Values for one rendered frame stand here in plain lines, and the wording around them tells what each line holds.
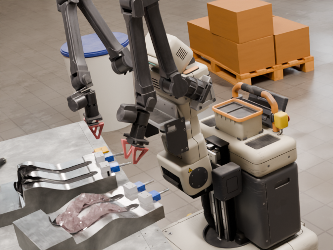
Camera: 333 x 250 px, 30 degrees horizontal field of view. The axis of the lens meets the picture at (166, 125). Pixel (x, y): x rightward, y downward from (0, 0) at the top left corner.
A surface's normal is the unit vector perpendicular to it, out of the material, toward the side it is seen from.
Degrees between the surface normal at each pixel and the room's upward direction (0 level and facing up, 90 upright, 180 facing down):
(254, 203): 90
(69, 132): 0
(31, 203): 90
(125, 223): 90
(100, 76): 93
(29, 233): 0
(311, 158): 0
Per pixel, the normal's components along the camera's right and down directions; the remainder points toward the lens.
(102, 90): 0.12, 0.44
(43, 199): 0.32, 0.34
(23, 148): -0.14, -0.90
